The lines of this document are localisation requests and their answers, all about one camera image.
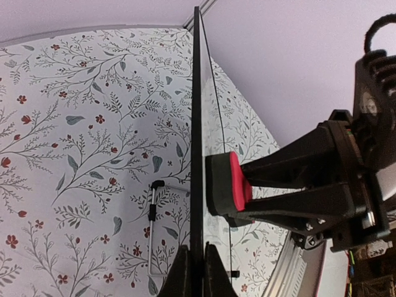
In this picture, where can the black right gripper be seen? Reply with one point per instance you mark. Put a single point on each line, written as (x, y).
(345, 202)

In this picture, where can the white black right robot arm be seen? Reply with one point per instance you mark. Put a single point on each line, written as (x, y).
(373, 115)

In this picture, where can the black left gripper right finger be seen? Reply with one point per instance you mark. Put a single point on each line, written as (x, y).
(216, 281)

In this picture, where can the right aluminium frame post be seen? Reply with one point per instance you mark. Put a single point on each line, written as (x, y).
(204, 7)

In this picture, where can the aluminium front rail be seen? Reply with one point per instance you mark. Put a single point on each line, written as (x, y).
(297, 272)

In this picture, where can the floral patterned table mat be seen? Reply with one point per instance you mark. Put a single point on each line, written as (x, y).
(88, 122)

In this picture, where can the wire whiteboard easel stand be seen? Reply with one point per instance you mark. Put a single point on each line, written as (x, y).
(169, 213)

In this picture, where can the red black whiteboard eraser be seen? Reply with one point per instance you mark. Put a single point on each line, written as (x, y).
(227, 189)

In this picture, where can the white dry-erase whiteboard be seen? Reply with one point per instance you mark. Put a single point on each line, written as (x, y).
(207, 138)

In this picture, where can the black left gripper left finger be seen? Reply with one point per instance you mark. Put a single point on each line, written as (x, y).
(178, 281)

